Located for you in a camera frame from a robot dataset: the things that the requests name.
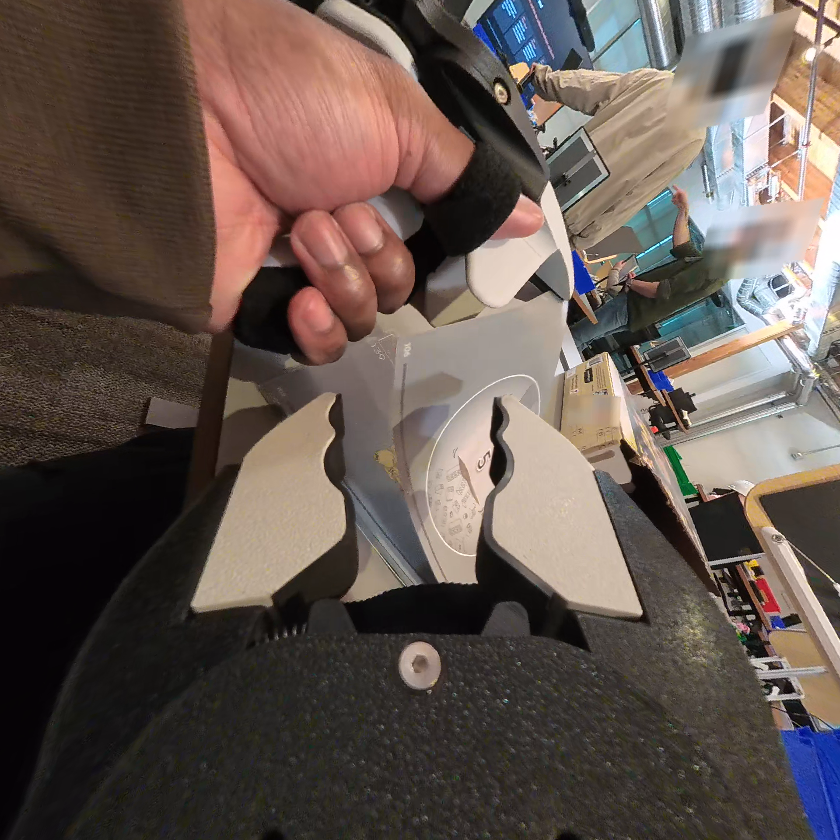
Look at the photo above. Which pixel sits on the large screen with blue text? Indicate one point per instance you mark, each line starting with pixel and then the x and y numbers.
pixel 531 29

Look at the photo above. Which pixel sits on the person's left forearm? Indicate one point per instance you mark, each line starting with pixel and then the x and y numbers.
pixel 98 131

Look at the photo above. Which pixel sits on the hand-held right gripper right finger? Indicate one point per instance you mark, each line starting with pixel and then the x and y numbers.
pixel 558 525

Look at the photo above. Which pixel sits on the cardboard box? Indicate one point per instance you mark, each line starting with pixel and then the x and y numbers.
pixel 590 400

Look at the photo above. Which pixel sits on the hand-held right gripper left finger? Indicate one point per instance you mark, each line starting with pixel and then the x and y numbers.
pixel 282 518

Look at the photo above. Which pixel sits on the wooden beam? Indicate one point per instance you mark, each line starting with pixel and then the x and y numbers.
pixel 728 351

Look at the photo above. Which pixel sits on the black monitor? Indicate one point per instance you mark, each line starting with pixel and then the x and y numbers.
pixel 725 525

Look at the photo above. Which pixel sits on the small monitor on stand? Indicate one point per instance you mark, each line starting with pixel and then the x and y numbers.
pixel 577 164

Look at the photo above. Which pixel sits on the grey tape piece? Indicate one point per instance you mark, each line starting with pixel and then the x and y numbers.
pixel 170 413

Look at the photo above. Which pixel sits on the silver ribbed air duct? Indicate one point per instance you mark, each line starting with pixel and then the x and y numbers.
pixel 676 29

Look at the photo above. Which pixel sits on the person's left hand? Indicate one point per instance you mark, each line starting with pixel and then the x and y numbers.
pixel 308 118

